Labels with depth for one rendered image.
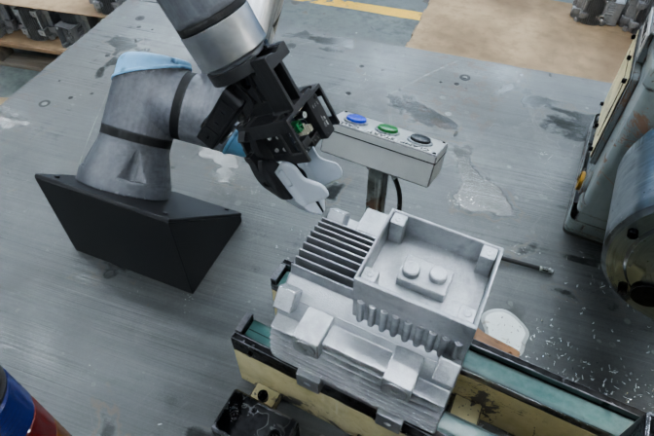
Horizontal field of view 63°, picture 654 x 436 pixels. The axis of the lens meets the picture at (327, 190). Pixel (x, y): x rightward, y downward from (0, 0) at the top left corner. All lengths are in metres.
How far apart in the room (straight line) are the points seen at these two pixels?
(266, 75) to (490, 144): 0.76
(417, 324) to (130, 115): 0.57
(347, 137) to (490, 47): 2.09
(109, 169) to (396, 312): 0.54
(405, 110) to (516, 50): 1.62
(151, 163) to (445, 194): 0.55
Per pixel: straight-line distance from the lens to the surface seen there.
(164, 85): 0.89
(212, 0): 0.52
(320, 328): 0.57
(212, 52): 0.53
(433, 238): 0.58
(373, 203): 0.85
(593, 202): 1.02
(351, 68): 1.38
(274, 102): 0.54
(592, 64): 2.85
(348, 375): 0.59
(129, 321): 0.94
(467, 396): 0.80
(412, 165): 0.75
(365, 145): 0.76
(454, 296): 0.55
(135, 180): 0.90
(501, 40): 2.88
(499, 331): 0.92
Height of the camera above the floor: 1.57
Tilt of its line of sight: 47 degrees down
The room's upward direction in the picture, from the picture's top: straight up
